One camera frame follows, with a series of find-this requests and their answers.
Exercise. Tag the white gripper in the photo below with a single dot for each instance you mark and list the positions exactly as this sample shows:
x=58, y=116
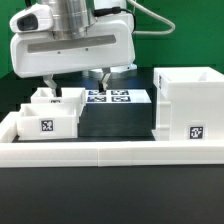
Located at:
x=107, y=43

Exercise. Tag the white front drawer tray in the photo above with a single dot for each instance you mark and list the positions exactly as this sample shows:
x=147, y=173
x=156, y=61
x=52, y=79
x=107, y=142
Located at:
x=47, y=121

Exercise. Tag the white drawer tray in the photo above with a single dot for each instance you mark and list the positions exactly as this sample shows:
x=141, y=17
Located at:
x=76, y=95
x=47, y=121

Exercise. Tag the white drawer cabinet box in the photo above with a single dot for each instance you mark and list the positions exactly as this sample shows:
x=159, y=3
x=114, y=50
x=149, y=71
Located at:
x=190, y=104

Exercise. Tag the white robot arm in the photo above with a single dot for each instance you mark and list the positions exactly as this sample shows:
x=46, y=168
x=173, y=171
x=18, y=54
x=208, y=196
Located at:
x=62, y=36

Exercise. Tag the white rear drawer tray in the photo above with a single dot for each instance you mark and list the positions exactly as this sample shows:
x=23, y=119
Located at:
x=76, y=95

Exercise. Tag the fiducial marker sheet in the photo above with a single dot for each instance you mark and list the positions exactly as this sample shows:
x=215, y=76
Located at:
x=118, y=96

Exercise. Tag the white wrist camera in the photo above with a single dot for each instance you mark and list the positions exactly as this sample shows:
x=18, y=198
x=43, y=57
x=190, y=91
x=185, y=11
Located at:
x=35, y=18

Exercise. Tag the white u-shaped boundary frame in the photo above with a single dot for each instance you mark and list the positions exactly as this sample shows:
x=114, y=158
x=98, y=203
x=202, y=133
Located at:
x=103, y=154

